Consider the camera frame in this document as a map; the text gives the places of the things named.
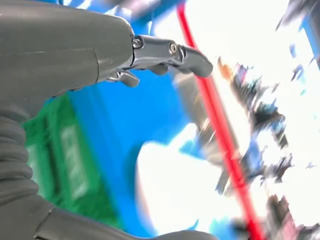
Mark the red straight strip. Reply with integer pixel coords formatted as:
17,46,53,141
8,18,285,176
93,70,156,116
176,1,267,240

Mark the green plastic crate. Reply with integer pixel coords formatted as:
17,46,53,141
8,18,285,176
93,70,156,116
22,94,122,230

